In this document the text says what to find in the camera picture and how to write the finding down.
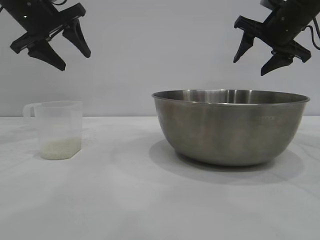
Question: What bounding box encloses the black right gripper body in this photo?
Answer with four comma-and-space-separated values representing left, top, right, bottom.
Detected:
233, 0, 320, 64

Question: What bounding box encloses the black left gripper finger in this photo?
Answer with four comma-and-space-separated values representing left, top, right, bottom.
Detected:
27, 39, 67, 72
62, 19, 92, 59

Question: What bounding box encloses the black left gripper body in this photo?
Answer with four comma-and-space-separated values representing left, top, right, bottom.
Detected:
0, 0, 87, 55

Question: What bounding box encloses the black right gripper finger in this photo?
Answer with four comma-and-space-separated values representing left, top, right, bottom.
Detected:
232, 31, 256, 64
260, 53, 292, 77

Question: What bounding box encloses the clear plastic measuring cup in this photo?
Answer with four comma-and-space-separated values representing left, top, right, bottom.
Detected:
22, 100, 84, 160

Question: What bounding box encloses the large stainless steel bowl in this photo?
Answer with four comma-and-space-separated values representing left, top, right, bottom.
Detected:
151, 88, 312, 167

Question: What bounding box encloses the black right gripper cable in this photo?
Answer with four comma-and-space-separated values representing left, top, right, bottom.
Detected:
303, 24, 320, 50

